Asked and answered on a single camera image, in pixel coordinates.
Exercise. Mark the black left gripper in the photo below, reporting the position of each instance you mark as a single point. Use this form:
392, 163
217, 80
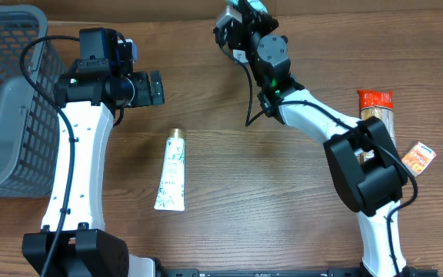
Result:
156, 88

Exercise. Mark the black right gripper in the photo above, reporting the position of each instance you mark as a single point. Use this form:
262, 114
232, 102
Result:
250, 14

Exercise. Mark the white tube with gold cap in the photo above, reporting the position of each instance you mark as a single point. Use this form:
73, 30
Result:
171, 190

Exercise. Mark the orange long noodle packet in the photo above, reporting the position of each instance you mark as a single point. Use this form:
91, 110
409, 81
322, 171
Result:
378, 104

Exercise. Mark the small orange sachet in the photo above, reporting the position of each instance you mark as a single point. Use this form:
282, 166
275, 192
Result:
418, 158

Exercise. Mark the teal snack packet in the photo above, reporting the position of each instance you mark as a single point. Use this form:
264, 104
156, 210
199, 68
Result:
247, 5

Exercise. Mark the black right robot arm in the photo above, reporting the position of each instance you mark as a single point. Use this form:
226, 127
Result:
365, 167

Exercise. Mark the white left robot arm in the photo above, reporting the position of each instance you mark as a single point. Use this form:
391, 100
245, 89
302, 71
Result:
72, 240

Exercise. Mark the white barcode scanner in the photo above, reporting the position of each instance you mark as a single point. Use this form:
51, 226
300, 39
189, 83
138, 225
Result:
240, 56

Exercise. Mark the brown cardboard backdrop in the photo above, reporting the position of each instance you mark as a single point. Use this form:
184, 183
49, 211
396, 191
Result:
120, 11

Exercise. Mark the grey plastic shopping basket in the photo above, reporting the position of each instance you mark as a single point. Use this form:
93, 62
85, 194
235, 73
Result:
28, 124

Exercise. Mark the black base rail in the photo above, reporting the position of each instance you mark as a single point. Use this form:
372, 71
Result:
332, 272

